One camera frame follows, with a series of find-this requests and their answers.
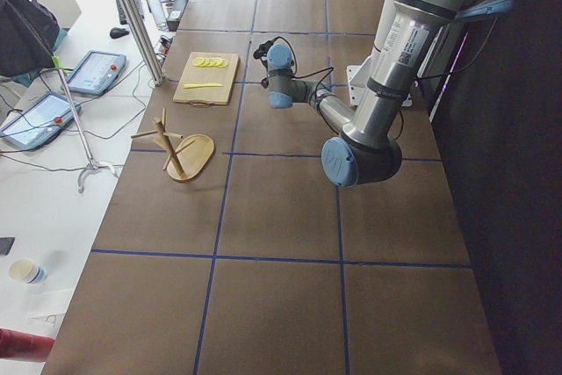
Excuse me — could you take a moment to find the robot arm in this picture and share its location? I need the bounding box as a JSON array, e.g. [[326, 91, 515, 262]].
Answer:
[[255, 0, 515, 186]]

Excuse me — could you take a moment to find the wooden cup rack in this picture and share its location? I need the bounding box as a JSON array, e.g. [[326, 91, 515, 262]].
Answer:
[[131, 108, 215, 183]]

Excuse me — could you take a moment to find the paper cup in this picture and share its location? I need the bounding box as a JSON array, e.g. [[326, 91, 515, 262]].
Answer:
[[9, 258, 47, 285]]

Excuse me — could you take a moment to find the bamboo cutting board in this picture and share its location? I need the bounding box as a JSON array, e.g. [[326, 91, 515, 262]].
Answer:
[[173, 51, 239, 105]]

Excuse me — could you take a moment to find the white mounting pillar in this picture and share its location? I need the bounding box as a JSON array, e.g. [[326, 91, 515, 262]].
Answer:
[[346, 0, 414, 108]]

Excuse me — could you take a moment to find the metal stand with green clip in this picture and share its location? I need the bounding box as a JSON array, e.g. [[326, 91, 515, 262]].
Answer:
[[51, 55, 118, 193]]

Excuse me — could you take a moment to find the teach pendant far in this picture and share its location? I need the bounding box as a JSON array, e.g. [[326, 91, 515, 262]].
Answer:
[[67, 50, 126, 96]]

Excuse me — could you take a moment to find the teach pendant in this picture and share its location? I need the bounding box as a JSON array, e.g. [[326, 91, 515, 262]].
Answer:
[[67, 50, 126, 96], [1, 92, 74, 150]]

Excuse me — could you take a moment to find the black computer mouse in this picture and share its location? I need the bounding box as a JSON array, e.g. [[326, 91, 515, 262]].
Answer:
[[109, 27, 129, 40]]

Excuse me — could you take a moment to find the clear water bottle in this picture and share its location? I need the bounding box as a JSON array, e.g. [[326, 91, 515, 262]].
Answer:
[[146, 0, 168, 31]]

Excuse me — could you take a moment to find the teach pendant near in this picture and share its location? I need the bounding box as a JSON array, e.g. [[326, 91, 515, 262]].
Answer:
[[1, 92, 74, 150]]

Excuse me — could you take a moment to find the black phone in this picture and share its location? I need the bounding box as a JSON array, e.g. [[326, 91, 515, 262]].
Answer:
[[0, 237, 15, 256]]

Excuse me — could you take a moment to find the red bottle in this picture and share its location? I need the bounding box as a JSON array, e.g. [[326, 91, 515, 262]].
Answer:
[[1, 328, 54, 363]]

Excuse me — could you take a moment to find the aluminium frame post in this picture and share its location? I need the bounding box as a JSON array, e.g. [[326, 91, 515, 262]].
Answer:
[[119, 0, 165, 86]]

